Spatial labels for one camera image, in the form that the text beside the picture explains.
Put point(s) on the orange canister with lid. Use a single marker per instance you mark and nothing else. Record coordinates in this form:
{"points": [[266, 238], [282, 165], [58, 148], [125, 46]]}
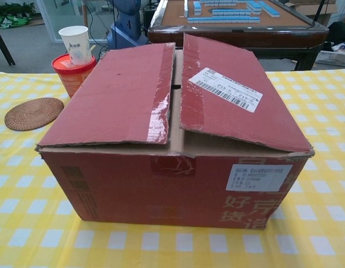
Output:
{"points": [[69, 81]]}

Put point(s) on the black bag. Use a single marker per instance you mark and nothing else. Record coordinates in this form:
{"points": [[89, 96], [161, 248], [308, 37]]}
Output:
{"points": [[340, 35]]}

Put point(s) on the yellow white checked tablecloth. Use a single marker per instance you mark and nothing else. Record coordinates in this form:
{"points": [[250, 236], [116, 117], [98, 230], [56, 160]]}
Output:
{"points": [[35, 223]]}

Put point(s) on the brown wooden mahjong table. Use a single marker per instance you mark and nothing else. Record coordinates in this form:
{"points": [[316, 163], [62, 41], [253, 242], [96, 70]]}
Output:
{"points": [[245, 35]]}

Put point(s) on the white paper cup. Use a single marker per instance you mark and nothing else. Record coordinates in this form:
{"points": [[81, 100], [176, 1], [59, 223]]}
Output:
{"points": [[76, 42]]}

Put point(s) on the blue mahjong tile row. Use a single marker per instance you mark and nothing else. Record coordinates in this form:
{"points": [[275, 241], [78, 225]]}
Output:
{"points": [[222, 20], [192, 7], [222, 2], [231, 12], [263, 8]]}

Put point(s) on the white plastic basket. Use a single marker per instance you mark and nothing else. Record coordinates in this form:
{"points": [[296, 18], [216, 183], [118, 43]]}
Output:
{"points": [[333, 58]]}

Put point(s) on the red-brown cardboard shipping box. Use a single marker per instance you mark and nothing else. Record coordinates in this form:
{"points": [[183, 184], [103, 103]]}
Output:
{"points": [[161, 190]]}

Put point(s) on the blue machine base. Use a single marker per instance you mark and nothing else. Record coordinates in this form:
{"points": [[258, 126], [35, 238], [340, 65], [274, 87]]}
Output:
{"points": [[125, 35]]}

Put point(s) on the round woven rattan coaster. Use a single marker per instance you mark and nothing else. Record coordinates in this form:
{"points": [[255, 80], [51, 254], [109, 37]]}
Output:
{"points": [[34, 114]]}

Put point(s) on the green bag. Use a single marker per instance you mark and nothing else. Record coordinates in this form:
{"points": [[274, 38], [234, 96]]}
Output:
{"points": [[10, 21]]}

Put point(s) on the black table leg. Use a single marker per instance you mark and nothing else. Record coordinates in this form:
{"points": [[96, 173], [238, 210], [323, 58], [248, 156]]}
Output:
{"points": [[5, 46]]}

